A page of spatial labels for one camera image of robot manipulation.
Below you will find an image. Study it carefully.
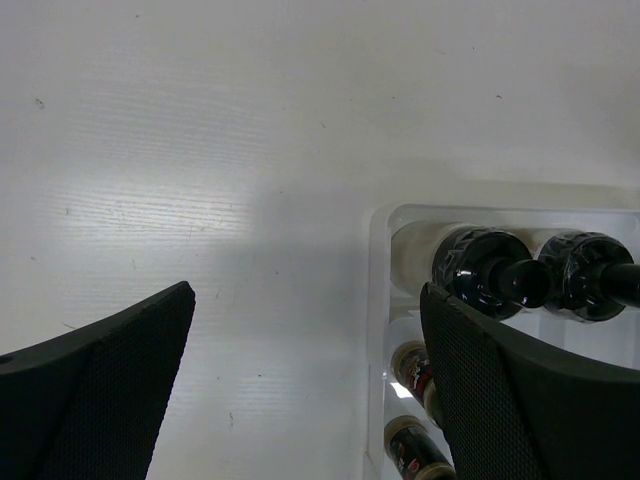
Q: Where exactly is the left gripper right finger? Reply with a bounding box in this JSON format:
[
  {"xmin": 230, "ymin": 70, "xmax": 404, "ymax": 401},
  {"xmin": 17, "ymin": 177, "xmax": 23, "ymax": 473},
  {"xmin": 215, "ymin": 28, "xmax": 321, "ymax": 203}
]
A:
[{"xmin": 420, "ymin": 283, "xmax": 639, "ymax": 479}]

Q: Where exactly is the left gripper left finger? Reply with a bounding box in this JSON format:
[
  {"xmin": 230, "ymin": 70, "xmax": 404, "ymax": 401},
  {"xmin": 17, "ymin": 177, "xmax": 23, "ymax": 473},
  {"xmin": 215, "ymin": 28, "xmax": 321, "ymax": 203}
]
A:
[{"xmin": 1, "ymin": 281, "xmax": 195, "ymax": 479}]

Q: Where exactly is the dark spice jar black lid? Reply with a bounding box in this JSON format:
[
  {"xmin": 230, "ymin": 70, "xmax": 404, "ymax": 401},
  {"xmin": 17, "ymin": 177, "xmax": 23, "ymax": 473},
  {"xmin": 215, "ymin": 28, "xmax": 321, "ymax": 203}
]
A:
[{"xmin": 384, "ymin": 415, "xmax": 457, "ymax": 480}]

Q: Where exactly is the black cap spice jar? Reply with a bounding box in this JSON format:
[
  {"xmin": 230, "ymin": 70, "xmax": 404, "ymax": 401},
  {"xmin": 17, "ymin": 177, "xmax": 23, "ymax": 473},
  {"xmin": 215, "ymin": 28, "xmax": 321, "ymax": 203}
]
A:
[{"xmin": 390, "ymin": 341, "xmax": 443, "ymax": 428}]

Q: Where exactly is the round stopper bottle white powder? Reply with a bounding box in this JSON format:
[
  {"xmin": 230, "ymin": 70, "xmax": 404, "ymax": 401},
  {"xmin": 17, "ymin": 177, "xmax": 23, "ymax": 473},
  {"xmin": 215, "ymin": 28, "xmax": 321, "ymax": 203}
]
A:
[{"xmin": 389, "ymin": 222, "xmax": 551, "ymax": 321}]

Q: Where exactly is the round stopper bottle brown spice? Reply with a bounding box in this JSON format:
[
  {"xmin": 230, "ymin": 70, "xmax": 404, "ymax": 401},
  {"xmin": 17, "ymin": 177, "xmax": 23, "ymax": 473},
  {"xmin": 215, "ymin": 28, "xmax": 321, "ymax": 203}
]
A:
[{"xmin": 537, "ymin": 230, "xmax": 639, "ymax": 323}]

